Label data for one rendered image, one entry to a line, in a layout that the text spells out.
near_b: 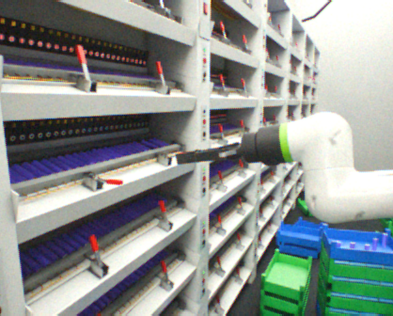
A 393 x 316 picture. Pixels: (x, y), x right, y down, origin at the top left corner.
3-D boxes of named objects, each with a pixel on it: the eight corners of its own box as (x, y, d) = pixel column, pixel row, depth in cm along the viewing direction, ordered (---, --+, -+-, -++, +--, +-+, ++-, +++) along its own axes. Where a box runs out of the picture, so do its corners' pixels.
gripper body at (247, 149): (258, 165, 67) (222, 169, 72) (267, 158, 75) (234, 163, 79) (252, 133, 67) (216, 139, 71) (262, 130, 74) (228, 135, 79)
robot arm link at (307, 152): (349, 113, 66) (347, 102, 57) (357, 167, 65) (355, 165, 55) (287, 123, 73) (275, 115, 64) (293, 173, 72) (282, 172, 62)
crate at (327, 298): (381, 288, 145) (383, 274, 144) (399, 317, 126) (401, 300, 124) (317, 280, 152) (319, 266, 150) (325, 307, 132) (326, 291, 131)
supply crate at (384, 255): (386, 244, 141) (389, 229, 139) (406, 266, 121) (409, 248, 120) (322, 238, 147) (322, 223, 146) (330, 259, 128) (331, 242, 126)
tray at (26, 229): (193, 169, 99) (200, 144, 96) (13, 246, 47) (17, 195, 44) (147, 148, 107) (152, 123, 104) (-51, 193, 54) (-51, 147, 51)
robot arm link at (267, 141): (285, 118, 71) (275, 120, 63) (292, 165, 72) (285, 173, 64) (260, 123, 74) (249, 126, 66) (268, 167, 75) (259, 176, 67)
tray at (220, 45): (257, 68, 153) (266, 40, 148) (206, 51, 100) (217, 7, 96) (223, 58, 161) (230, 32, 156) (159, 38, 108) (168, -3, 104)
